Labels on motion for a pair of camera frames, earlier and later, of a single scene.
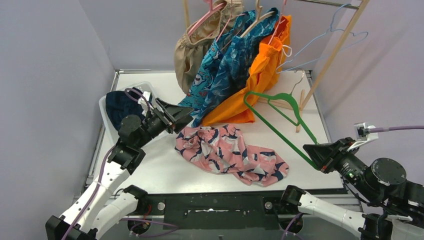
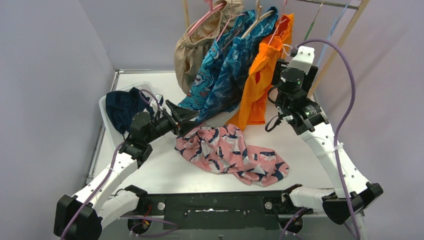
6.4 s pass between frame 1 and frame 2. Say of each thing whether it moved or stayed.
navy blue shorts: stayed
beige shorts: stayed
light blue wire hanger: moved
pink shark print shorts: stayed
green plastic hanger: moved
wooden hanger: stayed
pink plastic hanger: stayed
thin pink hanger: stayed
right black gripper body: moved
